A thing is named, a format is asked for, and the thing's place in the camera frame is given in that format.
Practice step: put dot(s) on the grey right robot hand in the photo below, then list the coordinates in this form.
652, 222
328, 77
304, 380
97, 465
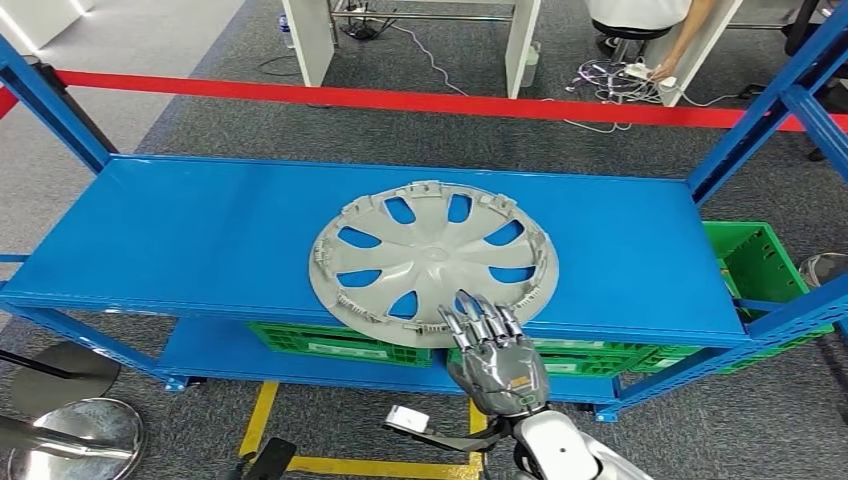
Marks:
503, 374

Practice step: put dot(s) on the person's hand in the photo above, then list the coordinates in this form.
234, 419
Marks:
666, 68

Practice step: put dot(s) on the grey plastic wheel hubcap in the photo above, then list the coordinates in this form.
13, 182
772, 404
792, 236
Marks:
424, 258

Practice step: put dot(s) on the person's forearm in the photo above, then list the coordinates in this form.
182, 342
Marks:
696, 30

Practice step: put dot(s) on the blue metal shelf rack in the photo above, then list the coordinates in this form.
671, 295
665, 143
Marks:
199, 245

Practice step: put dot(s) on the white power strip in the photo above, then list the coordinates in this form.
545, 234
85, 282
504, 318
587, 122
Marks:
642, 71

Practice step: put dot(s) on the white desk panel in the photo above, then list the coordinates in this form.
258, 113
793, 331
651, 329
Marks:
696, 66

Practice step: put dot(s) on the black stool with chrome base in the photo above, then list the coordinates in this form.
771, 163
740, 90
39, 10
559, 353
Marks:
629, 30

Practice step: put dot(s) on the person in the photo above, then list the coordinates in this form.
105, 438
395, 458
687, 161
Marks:
636, 12

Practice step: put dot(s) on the green plastic crate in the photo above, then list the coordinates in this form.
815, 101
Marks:
344, 348
590, 361
755, 258

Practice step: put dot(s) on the pale plastic bottle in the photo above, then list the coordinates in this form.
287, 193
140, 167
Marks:
530, 66

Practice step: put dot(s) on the black office chair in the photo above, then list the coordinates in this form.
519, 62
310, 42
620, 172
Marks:
811, 20

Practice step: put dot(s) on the yellow floor tape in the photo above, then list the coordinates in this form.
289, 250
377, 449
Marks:
371, 467

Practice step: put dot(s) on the chrome round base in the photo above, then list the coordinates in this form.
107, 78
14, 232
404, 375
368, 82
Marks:
825, 268

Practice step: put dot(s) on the red barrier belt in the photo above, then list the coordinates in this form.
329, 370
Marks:
331, 96

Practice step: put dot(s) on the white desk with metal bar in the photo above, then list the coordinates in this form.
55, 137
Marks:
308, 40

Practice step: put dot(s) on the clear water bottle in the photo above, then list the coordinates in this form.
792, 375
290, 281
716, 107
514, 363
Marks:
286, 32

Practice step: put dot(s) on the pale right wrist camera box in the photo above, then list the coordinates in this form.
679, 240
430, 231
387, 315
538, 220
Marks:
407, 419

